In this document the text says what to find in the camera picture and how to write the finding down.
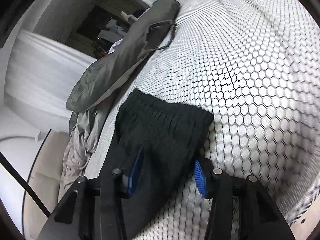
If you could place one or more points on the white striped cloth pile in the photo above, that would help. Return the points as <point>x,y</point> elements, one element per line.
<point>115,46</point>

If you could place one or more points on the white chair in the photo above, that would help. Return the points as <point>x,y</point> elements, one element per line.
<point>128,17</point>

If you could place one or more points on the light grey duvet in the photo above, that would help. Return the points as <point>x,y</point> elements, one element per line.
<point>82,135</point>

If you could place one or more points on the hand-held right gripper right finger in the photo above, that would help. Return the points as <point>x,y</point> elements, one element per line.
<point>200,180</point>

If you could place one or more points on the dark grey quilt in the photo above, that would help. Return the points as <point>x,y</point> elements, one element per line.
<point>112,67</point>

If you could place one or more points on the black pants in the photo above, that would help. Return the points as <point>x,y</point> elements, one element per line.
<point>162,135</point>

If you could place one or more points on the beige padded headboard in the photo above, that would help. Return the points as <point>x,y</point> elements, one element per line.
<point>42,180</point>

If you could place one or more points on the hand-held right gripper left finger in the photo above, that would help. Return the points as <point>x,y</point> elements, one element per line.
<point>135,172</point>

